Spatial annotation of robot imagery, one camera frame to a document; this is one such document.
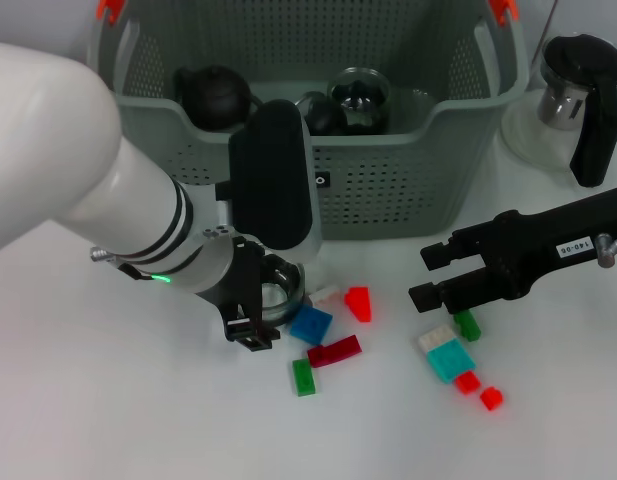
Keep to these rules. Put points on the cyan square toy plate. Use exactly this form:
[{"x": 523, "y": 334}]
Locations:
[{"x": 450, "y": 361}]

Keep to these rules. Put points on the silver left wrist stub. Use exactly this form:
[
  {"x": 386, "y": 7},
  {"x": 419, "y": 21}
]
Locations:
[{"x": 101, "y": 255}]

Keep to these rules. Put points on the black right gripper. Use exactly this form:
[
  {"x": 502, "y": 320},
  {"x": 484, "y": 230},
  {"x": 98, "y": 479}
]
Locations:
[{"x": 538, "y": 250}]

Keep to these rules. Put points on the dark clay teapot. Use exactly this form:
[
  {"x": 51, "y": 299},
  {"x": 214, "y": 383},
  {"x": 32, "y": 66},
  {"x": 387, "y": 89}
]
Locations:
[{"x": 213, "y": 97}]

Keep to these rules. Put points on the dark red long brick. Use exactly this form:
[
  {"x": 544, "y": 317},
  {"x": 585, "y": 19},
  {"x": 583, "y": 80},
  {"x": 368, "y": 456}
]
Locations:
[{"x": 335, "y": 351}]

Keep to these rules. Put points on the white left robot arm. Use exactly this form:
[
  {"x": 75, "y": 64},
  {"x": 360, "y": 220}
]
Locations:
[{"x": 63, "y": 150}]

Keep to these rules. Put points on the blue square toy plate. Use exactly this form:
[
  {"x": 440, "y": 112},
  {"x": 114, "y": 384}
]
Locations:
[{"x": 312, "y": 325}]

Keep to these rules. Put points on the red sloped toy brick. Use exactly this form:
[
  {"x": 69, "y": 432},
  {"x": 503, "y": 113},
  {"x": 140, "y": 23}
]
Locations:
[{"x": 360, "y": 302}]

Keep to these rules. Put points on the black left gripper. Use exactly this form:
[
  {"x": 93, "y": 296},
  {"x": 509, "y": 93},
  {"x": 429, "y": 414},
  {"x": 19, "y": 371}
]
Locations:
[{"x": 243, "y": 290}]

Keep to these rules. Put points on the white toy brick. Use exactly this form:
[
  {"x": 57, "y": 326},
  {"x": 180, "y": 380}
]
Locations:
[
  {"x": 435, "y": 339},
  {"x": 325, "y": 295}
]

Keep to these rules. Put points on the grey perforated storage bin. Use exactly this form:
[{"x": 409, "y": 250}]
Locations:
[{"x": 388, "y": 200}]

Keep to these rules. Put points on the small red toy brick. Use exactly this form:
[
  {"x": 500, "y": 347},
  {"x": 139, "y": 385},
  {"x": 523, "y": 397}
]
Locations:
[
  {"x": 468, "y": 382},
  {"x": 491, "y": 398}
]

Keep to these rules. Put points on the green toy brick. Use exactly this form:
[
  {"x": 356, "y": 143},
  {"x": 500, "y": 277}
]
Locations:
[
  {"x": 469, "y": 327},
  {"x": 305, "y": 377}
]

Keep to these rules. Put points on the thin dark wall strip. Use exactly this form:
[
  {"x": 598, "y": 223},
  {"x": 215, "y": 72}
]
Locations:
[{"x": 549, "y": 25}]

